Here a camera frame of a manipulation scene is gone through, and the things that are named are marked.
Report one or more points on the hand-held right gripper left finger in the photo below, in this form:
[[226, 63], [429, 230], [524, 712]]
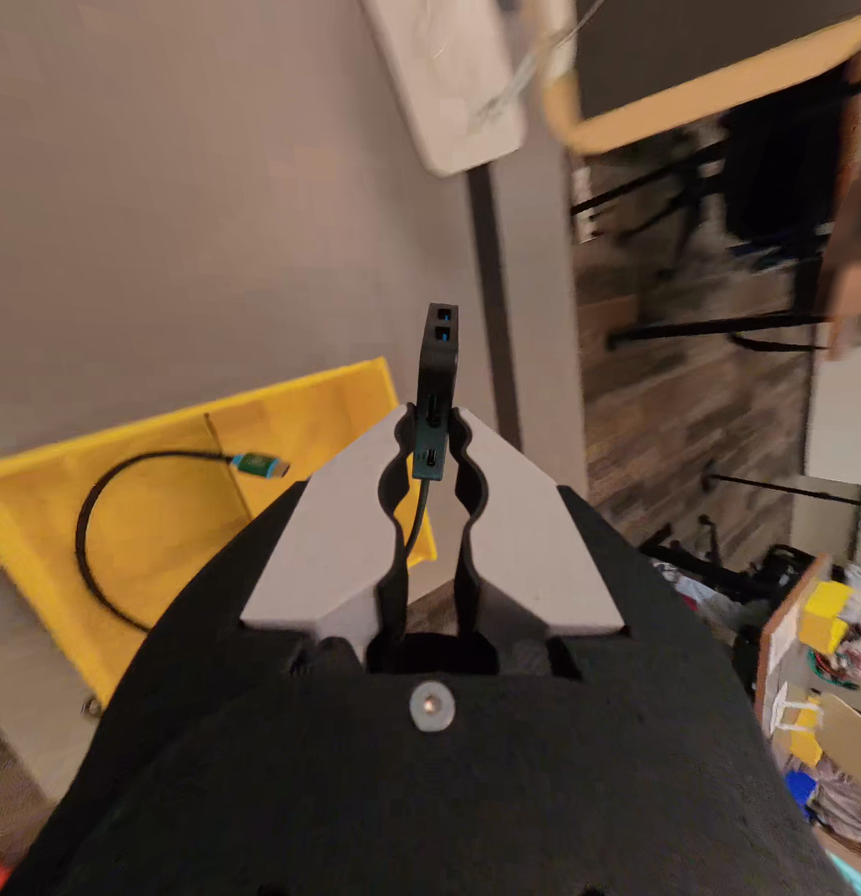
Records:
[[325, 553]]

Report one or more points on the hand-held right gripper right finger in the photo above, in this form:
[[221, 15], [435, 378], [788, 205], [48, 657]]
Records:
[[542, 560]]

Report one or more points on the yellow plastic bin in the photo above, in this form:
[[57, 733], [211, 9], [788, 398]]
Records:
[[164, 532]]

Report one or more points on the dark multiport hub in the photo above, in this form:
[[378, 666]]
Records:
[[437, 371]]

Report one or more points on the small yellow bin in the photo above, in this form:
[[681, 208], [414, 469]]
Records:
[[826, 616]]

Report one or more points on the wood-edged table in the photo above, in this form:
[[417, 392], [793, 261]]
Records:
[[682, 49]]

